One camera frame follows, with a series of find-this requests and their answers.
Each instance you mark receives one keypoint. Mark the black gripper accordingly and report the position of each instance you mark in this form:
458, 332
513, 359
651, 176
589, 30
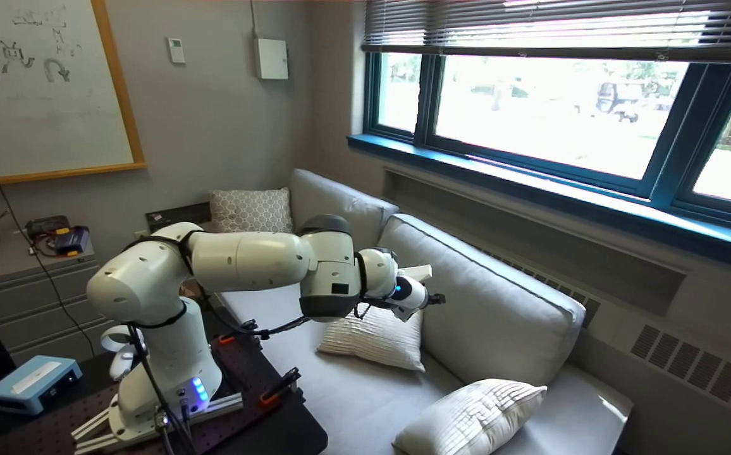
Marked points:
432, 298

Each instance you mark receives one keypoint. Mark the cream striped pillow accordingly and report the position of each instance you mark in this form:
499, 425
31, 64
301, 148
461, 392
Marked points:
465, 418
372, 337

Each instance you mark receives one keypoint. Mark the black orange clamp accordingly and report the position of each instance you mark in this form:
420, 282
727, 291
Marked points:
234, 334
279, 385

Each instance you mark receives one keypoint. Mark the grey fabric sofa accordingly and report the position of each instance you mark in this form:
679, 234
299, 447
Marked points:
583, 418

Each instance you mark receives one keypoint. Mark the black robot table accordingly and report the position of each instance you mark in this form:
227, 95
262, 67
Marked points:
289, 431

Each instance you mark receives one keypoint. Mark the lattice patterned pillow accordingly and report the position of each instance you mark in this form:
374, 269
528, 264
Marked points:
251, 210

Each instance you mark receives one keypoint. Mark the grey window blinds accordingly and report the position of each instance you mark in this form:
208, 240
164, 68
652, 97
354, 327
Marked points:
549, 25

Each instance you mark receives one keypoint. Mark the blue framed wide window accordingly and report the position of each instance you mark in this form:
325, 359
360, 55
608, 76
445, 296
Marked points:
685, 135

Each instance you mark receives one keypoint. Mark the white VR controller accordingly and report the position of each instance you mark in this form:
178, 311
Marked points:
115, 340

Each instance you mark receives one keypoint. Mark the black orange electronic device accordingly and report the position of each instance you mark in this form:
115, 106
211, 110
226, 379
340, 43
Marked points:
60, 240

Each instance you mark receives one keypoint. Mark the grey drawer cabinet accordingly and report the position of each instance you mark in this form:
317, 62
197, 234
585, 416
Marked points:
36, 311

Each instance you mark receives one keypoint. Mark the light blue box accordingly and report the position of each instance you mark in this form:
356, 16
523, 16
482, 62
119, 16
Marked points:
31, 382

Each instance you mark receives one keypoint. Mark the wood framed whiteboard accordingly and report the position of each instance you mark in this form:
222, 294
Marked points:
44, 102

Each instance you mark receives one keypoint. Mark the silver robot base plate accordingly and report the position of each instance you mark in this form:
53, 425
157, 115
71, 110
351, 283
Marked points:
221, 406

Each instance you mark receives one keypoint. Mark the wall radiator vent grille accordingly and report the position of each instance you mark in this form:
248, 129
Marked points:
702, 369

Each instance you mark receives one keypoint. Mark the white wall box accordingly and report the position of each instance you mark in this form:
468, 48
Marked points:
272, 58

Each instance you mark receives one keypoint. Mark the white wall thermostat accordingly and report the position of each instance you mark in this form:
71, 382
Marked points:
176, 50

